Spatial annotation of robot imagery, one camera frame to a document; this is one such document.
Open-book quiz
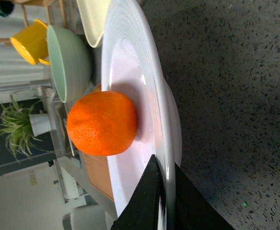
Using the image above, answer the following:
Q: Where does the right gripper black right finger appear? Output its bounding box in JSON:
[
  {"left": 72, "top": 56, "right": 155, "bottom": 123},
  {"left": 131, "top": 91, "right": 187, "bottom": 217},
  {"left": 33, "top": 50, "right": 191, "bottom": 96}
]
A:
[{"left": 175, "top": 165, "right": 233, "bottom": 230}]

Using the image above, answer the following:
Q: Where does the green bowl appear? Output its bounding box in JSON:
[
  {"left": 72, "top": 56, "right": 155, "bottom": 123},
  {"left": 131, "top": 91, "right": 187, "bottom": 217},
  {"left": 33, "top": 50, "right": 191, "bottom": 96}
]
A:
[{"left": 47, "top": 25, "right": 92, "bottom": 103}]

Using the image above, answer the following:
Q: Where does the white round plate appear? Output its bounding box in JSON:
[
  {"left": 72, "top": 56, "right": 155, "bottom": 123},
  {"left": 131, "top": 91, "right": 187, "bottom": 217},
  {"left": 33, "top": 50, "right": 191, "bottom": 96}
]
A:
[{"left": 101, "top": 0, "right": 182, "bottom": 230}]

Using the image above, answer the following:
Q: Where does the yellow mug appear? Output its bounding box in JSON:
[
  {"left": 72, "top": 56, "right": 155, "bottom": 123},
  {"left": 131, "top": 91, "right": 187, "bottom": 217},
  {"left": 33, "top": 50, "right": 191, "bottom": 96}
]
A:
[{"left": 10, "top": 19, "right": 50, "bottom": 65}]

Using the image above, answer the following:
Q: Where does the green plant in white pot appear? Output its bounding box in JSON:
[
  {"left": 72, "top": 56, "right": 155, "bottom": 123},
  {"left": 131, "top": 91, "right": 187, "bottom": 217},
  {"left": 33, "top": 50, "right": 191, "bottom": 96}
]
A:
[{"left": 0, "top": 95, "right": 53, "bottom": 162}]

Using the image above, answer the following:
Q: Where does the wooden dish rack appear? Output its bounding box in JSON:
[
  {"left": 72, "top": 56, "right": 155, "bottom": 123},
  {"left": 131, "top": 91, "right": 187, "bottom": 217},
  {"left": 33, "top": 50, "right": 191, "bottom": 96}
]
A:
[{"left": 0, "top": 0, "right": 67, "bottom": 45}]

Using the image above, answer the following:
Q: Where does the dark green mug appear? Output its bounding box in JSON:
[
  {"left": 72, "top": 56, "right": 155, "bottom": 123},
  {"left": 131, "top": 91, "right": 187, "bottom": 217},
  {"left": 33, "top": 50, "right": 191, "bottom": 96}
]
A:
[{"left": 0, "top": 0, "right": 14, "bottom": 17}]

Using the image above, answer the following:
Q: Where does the beige bear tray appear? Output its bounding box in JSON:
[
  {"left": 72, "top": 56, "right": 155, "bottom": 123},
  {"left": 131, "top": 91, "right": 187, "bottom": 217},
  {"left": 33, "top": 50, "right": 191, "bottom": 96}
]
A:
[{"left": 77, "top": 0, "right": 111, "bottom": 48}]

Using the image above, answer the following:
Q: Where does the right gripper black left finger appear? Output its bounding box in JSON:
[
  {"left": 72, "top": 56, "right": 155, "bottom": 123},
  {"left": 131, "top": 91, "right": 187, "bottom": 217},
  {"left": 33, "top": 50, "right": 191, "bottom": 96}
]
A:
[{"left": 111, "top": 155, "right": 162, "bottom": 230}]

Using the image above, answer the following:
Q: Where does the wooden cutting board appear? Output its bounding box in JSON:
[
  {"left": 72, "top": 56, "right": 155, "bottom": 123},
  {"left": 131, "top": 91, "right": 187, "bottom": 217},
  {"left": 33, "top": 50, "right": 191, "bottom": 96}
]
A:
[{"left": 82, "top": 83, "right": 114, "bottom": 201}]

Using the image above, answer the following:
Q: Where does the orange mandarin fruit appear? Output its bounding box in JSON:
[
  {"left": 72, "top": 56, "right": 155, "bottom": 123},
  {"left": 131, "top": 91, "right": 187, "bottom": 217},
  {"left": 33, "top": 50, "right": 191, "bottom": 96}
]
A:
[{"left": 67, "top": 91, "right": 138, "bottom": 156}]

